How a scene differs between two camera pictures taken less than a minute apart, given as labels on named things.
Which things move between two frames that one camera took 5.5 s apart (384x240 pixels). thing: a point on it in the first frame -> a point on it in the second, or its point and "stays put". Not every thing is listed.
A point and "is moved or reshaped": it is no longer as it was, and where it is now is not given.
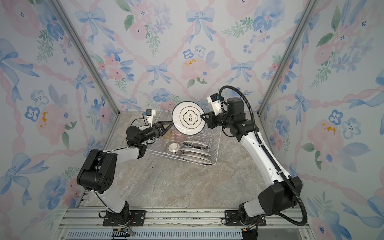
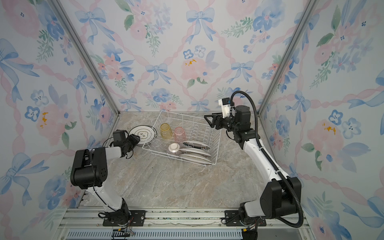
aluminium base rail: (178, 224) stays put
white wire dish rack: (201, 148) stays put
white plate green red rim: (197, 144) stays put
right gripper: (211, 121) stays put
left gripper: (156, 131) -> (135, 139)
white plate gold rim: (186, 118) is moved or reshaped
